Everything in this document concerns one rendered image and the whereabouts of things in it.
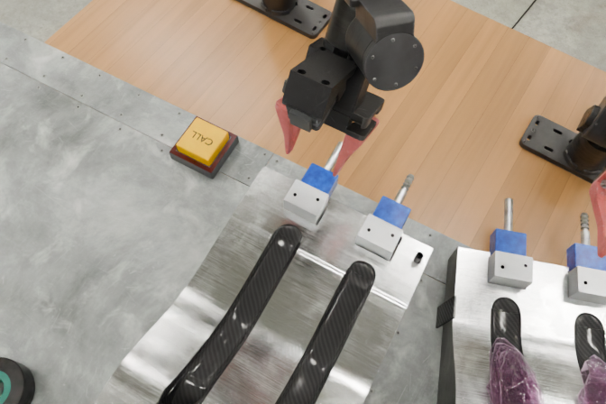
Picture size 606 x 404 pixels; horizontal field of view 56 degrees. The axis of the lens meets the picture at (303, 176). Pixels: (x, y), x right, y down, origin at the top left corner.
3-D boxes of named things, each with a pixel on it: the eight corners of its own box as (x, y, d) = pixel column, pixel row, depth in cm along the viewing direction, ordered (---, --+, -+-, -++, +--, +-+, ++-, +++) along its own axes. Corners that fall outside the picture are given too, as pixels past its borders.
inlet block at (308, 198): (325, 146, 85) (327, 126, 80) (355, 160, 84) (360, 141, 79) (283, 215, 80) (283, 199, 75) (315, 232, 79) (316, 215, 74)
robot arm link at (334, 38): (384, 74, 58) (408, 10, 54) (334, 67, 56) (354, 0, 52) (363, 45, 63) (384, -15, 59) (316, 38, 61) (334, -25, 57)
